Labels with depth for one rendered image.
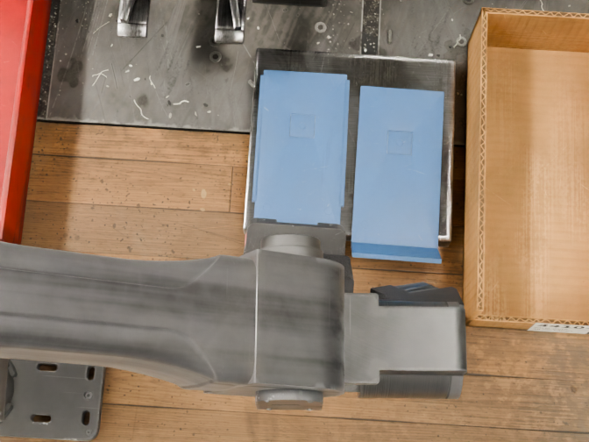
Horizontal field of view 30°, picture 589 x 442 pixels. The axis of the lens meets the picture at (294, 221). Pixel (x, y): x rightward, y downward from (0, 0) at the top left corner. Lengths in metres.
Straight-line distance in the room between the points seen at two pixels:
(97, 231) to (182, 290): 0.41
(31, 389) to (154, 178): 0.20
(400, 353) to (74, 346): 0.19
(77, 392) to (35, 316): 0.40
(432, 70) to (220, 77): 0.18
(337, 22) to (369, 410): 0.34
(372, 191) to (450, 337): 0.31
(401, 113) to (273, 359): 0.43
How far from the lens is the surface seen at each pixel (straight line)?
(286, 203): 0.89
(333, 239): 0.72
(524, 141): 0.95
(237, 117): 0.94
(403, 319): 0.61
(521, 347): 0.92
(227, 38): 0.88
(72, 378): 0.90
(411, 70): 0.94
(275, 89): 0.93
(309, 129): 0.91
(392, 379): 0.63
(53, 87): 0.97
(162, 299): 0.52
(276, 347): 0.54
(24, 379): 0.90
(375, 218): 0.89
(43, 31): 0.98
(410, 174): 0.91
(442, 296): 0.70
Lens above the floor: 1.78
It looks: 75 degrees down
